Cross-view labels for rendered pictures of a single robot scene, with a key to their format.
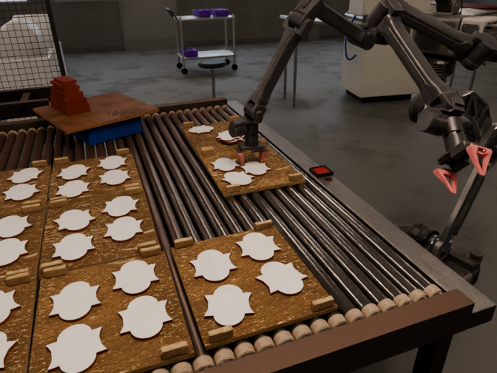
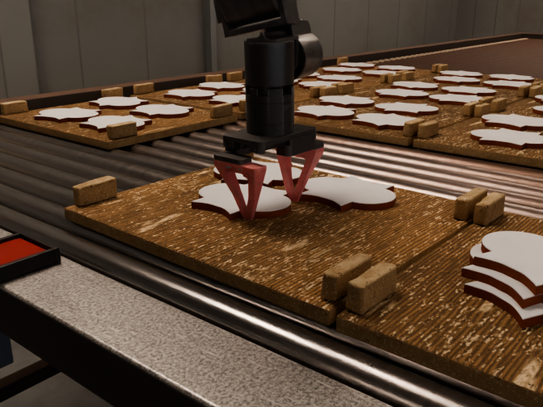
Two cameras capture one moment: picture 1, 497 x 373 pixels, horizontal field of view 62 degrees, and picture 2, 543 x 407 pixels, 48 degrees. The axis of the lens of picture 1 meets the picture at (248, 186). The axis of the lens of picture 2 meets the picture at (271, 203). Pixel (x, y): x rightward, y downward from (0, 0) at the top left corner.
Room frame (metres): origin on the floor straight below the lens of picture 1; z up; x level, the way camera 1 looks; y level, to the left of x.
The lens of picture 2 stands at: (2.26, -0.38, 1.19)
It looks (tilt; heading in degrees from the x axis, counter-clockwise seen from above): 19 degrees down; 150
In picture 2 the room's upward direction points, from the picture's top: straight up
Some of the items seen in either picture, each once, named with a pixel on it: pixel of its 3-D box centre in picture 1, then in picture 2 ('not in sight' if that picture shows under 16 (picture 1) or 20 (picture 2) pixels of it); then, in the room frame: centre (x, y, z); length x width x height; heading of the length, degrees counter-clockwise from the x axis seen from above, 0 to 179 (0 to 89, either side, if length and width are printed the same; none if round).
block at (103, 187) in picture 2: (295, 177); (94, 190); (1.50, -0.19, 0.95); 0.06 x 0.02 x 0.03; 109
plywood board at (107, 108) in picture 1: (95, 109); not in sight; (2.21, 0.83, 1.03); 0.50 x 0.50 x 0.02; 41
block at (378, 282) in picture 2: not in sight; (372, 287); (1.90, -0.06, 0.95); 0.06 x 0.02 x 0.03; 110
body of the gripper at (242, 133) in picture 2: (251, 140); (270, 115); (1.65, -0.02, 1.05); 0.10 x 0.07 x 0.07; 108
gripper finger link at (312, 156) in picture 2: (245, 156); (286, 168); (1.64, 0.01, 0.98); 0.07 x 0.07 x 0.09; 18
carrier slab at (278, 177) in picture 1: (248, 168); (276, 213); (1.64, 0.00, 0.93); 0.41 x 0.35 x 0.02; 19
